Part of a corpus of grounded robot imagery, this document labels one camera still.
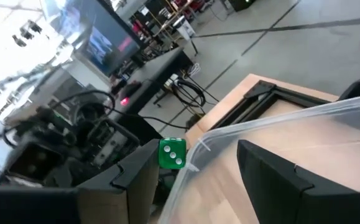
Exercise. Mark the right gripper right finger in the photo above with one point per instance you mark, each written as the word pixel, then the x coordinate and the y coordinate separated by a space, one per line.
pixel 291 199

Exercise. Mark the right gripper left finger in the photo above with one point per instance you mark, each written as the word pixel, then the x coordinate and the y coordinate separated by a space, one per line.
pixel 136 174

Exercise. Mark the small green die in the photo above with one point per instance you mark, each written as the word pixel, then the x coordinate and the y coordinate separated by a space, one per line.
pixel 172 155

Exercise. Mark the clear plastic container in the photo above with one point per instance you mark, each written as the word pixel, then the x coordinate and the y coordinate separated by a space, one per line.
pixel 291 130

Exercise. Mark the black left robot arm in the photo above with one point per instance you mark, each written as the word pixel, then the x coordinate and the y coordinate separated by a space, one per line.
pixel 86 112

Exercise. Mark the black computer mouse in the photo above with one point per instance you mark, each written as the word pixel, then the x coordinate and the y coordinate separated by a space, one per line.
pixel 130 88

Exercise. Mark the grey side desk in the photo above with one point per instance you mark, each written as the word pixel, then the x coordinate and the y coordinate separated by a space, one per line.
pixel 158 71

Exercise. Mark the computer monitor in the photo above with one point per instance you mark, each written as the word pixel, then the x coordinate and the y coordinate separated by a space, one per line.
pixel 105 43

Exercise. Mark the black metal table frame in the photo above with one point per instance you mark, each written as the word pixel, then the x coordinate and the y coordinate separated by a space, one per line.
pixel 260 93

